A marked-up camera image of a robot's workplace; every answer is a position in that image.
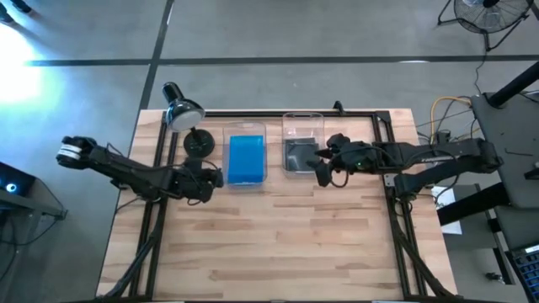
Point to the clear black jewel case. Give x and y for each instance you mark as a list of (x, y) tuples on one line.
[(299, 153)]

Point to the black floor fan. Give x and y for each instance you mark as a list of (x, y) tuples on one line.
[(488, 14)]

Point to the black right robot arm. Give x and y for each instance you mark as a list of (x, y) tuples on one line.
[(442, 153)]

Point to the black box blue light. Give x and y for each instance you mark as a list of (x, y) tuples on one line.
[(14, 179)]

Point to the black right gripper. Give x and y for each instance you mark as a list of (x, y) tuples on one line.
[(358, 160)]

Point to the blue lit keyboard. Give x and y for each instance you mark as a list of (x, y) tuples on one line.
[(528, 269)]

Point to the black desk lamp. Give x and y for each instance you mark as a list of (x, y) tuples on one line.
[(185, 115)]

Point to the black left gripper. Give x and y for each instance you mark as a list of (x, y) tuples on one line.
[(195, 183)]

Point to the black aluminium table frame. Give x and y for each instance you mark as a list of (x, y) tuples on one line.
[(273, 113)]

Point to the blue jewel case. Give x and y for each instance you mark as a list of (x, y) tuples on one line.
[(246, 160)]

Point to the clear plastic bin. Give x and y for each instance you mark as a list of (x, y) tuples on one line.
[(303, 124), (225, 126)]

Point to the silver metal plate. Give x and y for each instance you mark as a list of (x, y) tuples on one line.
[(389, 180)]

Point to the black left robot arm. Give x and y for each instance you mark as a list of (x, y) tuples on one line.
[(126, 170)]

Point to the black slanted pole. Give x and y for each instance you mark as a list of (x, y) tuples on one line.
[(516, 84)]

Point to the grey side table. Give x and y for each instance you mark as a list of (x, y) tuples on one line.
[(509, 139)]

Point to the white paper sheet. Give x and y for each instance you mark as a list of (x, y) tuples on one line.
[(448, 210)]

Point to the small black bracket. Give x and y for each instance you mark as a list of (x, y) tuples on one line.
[(338, 107)]

